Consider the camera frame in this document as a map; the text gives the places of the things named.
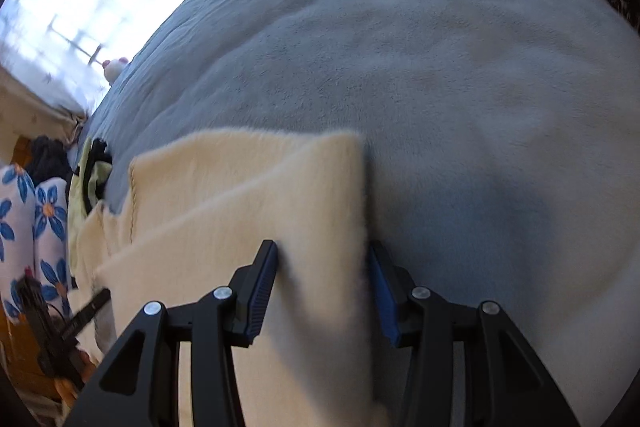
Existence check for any person's left hand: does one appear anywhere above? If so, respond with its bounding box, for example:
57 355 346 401
56 378 84 403

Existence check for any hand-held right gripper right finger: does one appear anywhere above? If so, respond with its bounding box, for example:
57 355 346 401
367 240 581 427

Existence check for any blue floral pillow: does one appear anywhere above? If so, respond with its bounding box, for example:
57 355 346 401
33 178 71 308
0 163 38 323

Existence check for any wooden cabinet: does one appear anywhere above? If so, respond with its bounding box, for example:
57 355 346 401
0 302 48 393

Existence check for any dark clothes pile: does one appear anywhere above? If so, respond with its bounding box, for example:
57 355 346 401
25 135 76 184

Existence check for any blue-grey plush blanket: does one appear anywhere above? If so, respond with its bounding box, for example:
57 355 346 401
90 0 640 427

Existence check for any white and pink plush toy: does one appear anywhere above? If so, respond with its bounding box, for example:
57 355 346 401
102 56 129 83

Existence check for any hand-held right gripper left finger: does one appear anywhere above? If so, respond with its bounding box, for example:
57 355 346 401
62 239 279 427

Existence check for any cream fleece garment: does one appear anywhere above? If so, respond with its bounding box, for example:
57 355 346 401
67 130 391 427

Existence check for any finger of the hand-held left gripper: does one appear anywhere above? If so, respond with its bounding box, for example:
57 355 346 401
60 288 112 343

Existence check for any yellow-green garment with black trim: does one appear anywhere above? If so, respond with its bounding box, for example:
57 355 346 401
67 137 114 268

